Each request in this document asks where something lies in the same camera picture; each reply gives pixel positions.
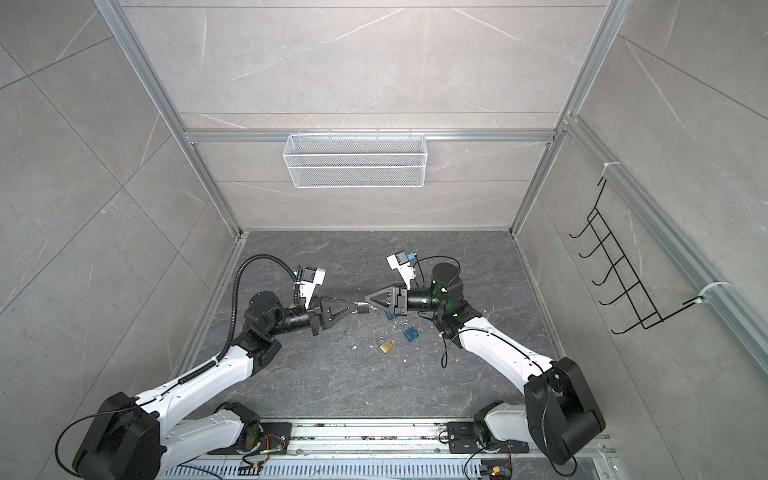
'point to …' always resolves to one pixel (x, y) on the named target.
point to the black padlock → (363, 308)
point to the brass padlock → (386, 346)
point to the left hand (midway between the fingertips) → (354, 305)
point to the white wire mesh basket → (355, 161)
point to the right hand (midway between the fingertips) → (368, 300)
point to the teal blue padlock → (410, 332)
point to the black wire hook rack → (641, 303)
